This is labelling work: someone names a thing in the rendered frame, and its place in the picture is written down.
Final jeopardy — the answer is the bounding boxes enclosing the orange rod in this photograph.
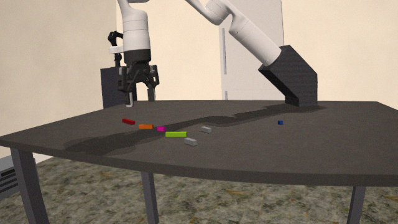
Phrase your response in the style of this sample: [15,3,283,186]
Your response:
[139,124,154,129]

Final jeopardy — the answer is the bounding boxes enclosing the lime green rod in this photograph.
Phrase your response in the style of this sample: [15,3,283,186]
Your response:
[165,132,187,137]

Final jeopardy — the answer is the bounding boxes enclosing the dark red rod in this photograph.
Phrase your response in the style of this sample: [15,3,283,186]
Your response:
[123,118,135,125]

